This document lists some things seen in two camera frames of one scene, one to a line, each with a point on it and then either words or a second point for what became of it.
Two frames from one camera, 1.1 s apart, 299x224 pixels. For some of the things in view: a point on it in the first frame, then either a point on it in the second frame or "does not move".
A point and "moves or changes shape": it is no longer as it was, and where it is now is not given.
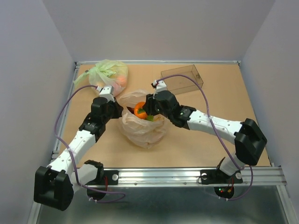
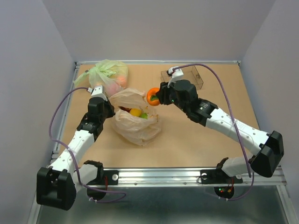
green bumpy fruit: [150, 118] -> [145, 115]
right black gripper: [148, 105] -> [163, 93]
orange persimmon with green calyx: [138, 110] moves or changes shape
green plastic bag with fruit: [106, 73] does not move
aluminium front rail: [271, 179] does not move
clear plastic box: [177, 85] does not move
